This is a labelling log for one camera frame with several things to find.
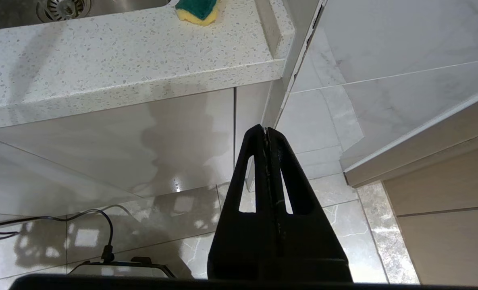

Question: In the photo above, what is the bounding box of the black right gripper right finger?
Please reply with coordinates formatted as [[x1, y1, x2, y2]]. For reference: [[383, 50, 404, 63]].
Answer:
[[266, 128, 353, 282]]

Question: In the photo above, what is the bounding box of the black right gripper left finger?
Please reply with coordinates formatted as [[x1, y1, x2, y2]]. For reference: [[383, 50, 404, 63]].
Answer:
[[207, 124, 281, 281]]

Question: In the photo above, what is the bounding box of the green and yellow sponge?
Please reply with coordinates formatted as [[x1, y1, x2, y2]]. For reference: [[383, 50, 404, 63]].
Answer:
[[175, 0, 220, 27]]

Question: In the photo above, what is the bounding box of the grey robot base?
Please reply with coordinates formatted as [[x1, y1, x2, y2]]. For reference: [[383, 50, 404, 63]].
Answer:
[[68, 258, 176, 279]]

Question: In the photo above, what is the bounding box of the metal sink drain strainer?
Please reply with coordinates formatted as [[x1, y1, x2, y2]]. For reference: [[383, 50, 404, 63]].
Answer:
[[35, 0, 91, 23]]

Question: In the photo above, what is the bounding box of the stainless steel sink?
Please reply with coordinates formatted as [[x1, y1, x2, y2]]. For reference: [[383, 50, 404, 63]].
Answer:
[[0, 0, 171, 32]]

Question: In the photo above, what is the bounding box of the wide glossy white cabinet door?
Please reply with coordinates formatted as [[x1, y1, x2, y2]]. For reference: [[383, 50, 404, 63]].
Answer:
[[0, 88, 235, 199]]

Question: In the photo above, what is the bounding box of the beige wooden cabinet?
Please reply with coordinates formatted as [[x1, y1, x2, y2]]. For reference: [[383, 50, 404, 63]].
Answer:
[[342, 85, 478, 290]]

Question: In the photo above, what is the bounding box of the narrow glossy white cabinet panel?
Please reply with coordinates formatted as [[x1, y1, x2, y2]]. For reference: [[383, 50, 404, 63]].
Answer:
[[236, 81, 272, 190]]

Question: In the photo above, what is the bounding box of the black floor cable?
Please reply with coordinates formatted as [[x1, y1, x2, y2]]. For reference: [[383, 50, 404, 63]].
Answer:
[[0, 209, 116, 264]]

